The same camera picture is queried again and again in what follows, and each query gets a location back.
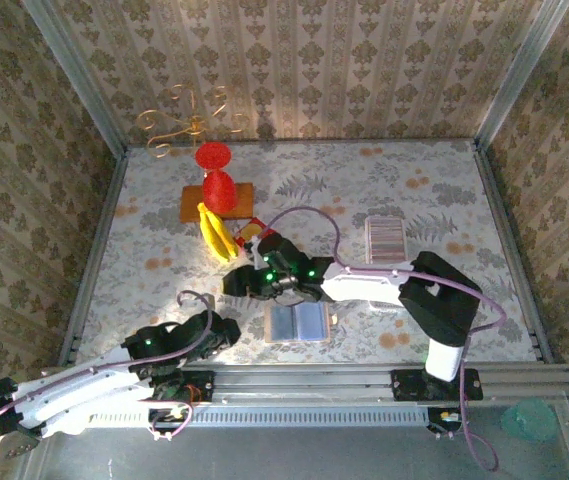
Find brown wooden board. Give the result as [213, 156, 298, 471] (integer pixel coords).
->
[179, 182, 256, 222]

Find teal plastic cup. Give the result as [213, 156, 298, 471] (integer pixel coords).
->
[501, 397, 560, 444]

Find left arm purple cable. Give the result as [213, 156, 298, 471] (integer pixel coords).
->
[0, 290, 215, 459]

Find red goblet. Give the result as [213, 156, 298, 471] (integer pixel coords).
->
[193, 141, 239, 216]

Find white card tray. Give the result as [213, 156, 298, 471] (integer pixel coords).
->
[363, 215, 408, 266]

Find floral fern print tablecloth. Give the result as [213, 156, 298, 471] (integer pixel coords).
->
[76, 139, 540, 364]

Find red snack packet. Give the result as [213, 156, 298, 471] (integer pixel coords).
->
[233, 217, 266, 247]

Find gold wire scroll stand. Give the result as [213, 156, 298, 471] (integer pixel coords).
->
[136, 83, 251, 159]

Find row of standing credit cards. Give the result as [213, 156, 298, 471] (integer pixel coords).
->
[367, 218, 405, 263]

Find white slotted cable duct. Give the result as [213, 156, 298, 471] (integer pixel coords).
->
[88, 402, 430, 429]

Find yellow banana bunch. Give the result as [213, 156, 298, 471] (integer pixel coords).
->
[196, 201, 240, 264]

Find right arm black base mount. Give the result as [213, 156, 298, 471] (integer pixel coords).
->
[391, 368, 484, 402]

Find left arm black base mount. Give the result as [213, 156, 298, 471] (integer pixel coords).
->
[148, 369, 215, 404]

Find aluminium table side rail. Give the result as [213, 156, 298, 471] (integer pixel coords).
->
[471, 142, 558, 364]
[58, 152, 130, 364]

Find aluminium mounting rail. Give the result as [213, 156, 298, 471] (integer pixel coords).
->
[38, 362, 569, 401]

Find aluminium frame post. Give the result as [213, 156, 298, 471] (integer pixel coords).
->
[21, 0, 130, 159]
[472, 0, 569, 151]

